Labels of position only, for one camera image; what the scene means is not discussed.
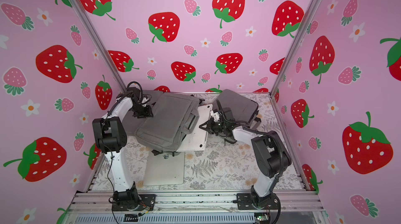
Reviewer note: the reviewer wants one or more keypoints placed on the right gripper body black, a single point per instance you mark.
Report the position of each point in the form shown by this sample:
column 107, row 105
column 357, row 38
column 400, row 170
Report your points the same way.
column 211, row 125

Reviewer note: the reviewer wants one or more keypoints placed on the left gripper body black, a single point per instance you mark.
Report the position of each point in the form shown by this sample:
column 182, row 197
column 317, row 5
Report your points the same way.
column 142, row 112

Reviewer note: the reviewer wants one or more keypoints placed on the grey laptop sleeve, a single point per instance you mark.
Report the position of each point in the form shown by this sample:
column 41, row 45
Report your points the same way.
column 238, row 108

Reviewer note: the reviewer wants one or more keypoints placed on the large grey backpack bag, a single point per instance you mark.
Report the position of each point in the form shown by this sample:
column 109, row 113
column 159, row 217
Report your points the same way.
column 175, row 117

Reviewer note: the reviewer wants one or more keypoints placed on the silver apple laptop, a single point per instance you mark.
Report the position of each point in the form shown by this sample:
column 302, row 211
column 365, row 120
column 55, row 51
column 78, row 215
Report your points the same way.
column 164, row 169
column 196, row 141

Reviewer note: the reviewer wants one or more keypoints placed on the grey laptop bag with handles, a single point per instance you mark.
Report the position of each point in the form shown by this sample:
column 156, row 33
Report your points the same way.
column 130, row 123

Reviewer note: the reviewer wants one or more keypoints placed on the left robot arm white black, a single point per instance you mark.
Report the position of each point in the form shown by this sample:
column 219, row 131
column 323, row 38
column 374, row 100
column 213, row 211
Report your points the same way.
column 111, row 139

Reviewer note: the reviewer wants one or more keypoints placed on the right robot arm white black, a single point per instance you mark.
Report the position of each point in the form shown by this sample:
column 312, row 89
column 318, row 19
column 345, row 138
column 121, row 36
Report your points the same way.
column 270, row 153

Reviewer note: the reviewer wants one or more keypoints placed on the floral table mat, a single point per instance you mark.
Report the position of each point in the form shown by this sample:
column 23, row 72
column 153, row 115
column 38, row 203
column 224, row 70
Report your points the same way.
column 219, row 167

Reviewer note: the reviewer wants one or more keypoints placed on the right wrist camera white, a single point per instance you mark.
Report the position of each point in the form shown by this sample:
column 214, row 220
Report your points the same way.
column 215, row 116

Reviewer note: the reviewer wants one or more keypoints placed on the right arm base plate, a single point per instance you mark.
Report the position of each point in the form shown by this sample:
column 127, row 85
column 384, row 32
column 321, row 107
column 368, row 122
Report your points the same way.
column 251, row 201

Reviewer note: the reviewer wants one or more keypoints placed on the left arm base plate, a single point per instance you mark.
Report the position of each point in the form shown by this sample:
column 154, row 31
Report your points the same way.
column 146, row 202

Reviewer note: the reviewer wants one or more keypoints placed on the aluminium front rail frame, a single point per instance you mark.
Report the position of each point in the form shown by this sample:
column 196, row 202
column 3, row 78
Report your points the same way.
column 198, row 207

